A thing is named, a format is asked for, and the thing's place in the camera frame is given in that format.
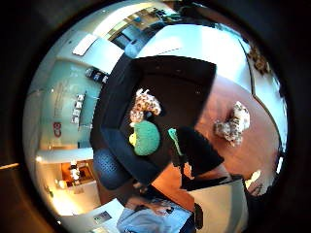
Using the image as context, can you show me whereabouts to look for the spotted leopard soft toy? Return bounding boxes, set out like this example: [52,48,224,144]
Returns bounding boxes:
[213,100,252,147]

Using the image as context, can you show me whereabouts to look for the green turtle soft toy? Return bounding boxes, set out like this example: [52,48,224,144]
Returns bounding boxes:
[128,119,161,157]

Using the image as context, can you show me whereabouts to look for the spotted giraffe soft toy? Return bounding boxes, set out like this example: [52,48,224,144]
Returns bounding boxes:
[128,88,162,126]

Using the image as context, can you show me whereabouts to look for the brown spotted soft toy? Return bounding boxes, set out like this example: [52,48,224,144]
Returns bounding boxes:
[247,44,272,76]

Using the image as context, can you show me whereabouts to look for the white ceiling light panel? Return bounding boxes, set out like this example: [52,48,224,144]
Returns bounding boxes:
[72,33,99,57]

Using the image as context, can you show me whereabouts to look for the row of white wall papers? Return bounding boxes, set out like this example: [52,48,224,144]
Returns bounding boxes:
[70,92,86,125]

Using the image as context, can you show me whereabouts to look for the red wall sign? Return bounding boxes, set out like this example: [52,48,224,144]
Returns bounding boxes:
[52,121,63,138]

